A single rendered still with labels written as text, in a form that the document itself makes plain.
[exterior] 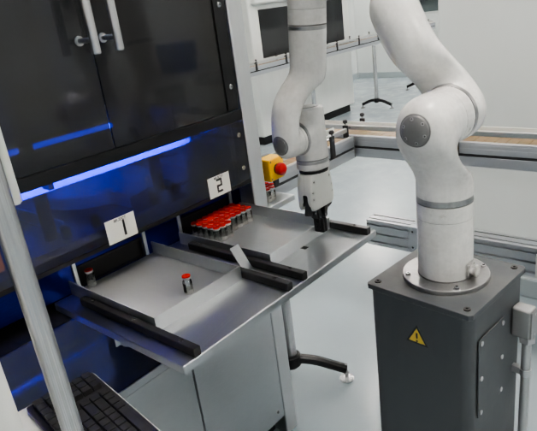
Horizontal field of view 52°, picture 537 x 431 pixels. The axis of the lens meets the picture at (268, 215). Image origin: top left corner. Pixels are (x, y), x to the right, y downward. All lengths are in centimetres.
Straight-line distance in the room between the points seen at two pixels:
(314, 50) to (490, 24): 147
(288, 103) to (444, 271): 51
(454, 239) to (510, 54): 156
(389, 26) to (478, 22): 155
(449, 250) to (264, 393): 98
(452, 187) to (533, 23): 154
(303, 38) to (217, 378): 103
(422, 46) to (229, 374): 114
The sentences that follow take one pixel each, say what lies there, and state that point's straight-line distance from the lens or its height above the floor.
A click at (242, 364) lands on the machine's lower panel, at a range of 184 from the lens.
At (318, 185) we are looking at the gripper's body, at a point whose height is 104.
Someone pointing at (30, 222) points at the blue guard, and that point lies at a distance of 128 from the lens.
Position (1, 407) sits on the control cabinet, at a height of 111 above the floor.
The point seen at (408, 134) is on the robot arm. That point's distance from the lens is 110.
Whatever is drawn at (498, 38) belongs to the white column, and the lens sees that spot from 268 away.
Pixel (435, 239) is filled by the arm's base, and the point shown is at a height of 98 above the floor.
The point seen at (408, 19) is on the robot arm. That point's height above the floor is 142.
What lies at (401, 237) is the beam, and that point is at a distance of 243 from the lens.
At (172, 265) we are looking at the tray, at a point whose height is 88.
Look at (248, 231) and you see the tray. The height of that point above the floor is 88.
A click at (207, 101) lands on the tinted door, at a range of 155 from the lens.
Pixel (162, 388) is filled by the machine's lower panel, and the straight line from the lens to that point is 163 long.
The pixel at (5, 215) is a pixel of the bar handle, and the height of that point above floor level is 131.
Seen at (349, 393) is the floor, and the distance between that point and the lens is 233.
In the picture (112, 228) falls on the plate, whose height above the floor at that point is 103.
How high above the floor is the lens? 148
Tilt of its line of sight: 21 degrees down
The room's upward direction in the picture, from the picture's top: 8 degrees counter-clockwise
